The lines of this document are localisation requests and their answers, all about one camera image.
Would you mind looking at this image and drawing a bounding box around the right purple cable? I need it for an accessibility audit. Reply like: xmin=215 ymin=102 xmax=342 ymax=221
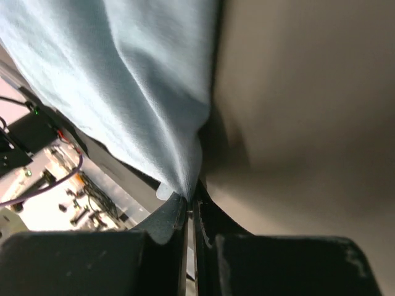
xmin=0 ymin=144 xmax=84 ymax=206

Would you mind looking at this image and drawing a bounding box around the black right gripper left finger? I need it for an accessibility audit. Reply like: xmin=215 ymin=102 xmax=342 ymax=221
xmin=134 ymin=194 xmax=188 ymax=295

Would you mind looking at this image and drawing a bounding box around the grey blue t shirt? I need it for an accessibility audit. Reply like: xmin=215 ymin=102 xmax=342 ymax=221
xmin=1 ymin=1 xmax=220 ymax=198

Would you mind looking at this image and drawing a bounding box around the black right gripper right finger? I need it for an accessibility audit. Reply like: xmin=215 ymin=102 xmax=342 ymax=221
xmin=193 ymin=181 xmax=252 ymax=295

